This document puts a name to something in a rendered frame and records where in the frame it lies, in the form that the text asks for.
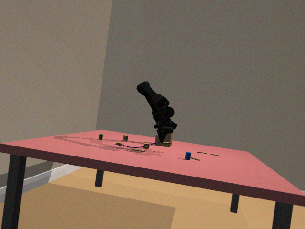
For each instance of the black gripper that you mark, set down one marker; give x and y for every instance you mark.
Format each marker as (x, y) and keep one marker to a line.
(163, 128)

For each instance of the blue cylinder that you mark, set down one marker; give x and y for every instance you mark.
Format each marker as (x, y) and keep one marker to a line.
(188, 155)

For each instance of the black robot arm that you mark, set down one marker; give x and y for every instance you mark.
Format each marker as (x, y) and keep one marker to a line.
(158, 103)

